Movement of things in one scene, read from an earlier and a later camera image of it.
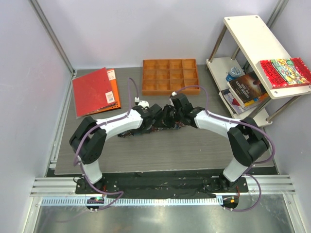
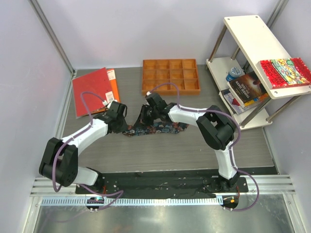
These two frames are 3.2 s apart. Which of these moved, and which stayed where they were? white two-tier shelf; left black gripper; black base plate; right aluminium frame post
Moved: left black gripper
Stayed: white two-tier shelf; black base plate; right aluminium frame post
